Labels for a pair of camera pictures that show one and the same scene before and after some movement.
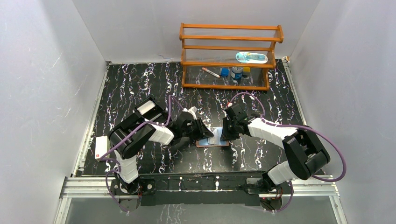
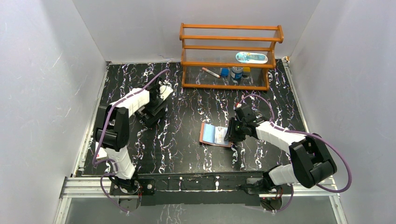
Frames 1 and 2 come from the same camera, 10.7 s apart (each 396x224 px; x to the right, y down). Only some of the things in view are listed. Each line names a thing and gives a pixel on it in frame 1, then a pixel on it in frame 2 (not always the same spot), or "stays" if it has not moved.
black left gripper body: [197, 129] → [148, 114]
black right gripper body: [233, 123] stays
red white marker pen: [211, 72] stays
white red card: [101, 146] stays
